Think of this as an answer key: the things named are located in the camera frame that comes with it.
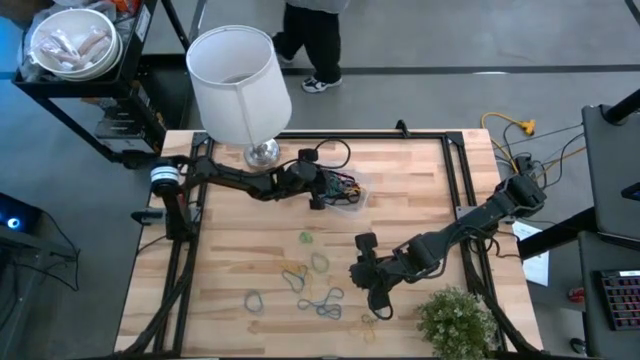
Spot white shade silver table lamp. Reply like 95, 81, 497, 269
185, 24, 294, 170

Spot black utility cart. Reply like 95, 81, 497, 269
12, 0, 196, 171

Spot orange cardboard boxes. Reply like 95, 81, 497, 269
112, 0, 144, 16

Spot plastic wrapped packets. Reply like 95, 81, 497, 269
38, 28, 112, 70

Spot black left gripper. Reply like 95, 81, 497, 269
284, 147, 337, 211

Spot white paper sheet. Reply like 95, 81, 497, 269
512, 222, 551, 287

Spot artificial green plant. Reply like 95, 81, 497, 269
417, 285, 500, 360

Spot black computer tower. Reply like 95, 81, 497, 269
0, 192, 44, 236

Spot person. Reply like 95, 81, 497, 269
272, 0, 351, 95

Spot yellow floor cable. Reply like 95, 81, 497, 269
480, 112, 539, 174

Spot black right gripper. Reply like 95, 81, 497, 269
348, 231, 401, 321

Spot clear plastic bin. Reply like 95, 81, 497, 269
319, 167, 374, 221

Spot black keyboard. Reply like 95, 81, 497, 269
598, 269, 640, 332

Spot black power strip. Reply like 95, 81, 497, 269
514, 153, 542, 174

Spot black floor cables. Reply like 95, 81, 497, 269
492, 122, 587, 191

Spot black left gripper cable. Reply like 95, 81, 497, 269
312, 138, 353, 171

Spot dark grey flat panel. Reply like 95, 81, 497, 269
581, 102, 640, 242

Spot white bowl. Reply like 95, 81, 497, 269
28, 7, 124, 83

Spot black side desk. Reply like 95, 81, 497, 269
517, 207, 640, 360

